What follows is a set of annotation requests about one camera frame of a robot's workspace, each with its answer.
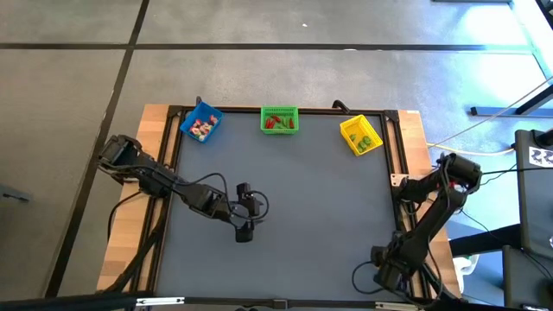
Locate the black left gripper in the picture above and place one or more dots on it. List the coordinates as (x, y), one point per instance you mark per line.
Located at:
(239, 211)

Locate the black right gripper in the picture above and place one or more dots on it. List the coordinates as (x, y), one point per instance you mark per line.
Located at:
(391, 270)

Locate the beige potato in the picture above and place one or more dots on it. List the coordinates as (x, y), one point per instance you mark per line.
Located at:
(201, 136)

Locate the beige mushroom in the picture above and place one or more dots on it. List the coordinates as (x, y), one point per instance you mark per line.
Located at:
(196, 125)
(206, 128)

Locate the long red chili pepper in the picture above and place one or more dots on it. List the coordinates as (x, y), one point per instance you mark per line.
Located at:
(271, 123)

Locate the small green vegetable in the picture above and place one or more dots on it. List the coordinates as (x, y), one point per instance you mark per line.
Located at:
(283, 125)

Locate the orange-red pepper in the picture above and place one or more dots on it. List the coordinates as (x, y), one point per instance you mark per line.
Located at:
(291, 123)

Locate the green lettuce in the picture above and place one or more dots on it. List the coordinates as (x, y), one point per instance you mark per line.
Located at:
(366, 141)

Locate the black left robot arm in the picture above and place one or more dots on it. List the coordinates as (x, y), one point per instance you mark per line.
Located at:
(151, 177)

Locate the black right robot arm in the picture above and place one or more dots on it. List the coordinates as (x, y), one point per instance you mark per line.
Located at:
(436, 203)

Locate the silver metal bar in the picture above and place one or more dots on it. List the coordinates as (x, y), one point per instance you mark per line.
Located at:
(160, 301)
(391, 306)

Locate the green plastic basket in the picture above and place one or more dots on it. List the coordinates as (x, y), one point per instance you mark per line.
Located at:
(279, 120)

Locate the blue plastic basket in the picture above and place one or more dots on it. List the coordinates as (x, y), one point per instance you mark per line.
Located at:
(201, 122)

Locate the black curved clamp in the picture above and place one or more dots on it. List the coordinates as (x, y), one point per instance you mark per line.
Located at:
(341, 105)
(198, 101)

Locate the black tripod leg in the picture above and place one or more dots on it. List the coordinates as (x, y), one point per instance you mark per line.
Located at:
(134, 263)

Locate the yellow plastic basket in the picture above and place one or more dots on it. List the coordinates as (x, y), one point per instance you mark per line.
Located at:
(360, 135)

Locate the black equipment cart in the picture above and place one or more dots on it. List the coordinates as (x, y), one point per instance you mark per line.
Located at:
(535, 190)

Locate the white fiducial marker tag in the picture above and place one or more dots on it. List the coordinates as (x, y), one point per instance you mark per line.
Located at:
(541, 156)

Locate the grey floor box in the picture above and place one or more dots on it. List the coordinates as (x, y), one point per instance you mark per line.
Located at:
(15, 196)

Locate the silver metal bracket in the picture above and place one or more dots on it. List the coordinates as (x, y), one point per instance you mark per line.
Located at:
(398, 179)

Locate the blue metal floor frame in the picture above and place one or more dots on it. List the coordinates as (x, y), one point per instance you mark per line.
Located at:
(535, 56)

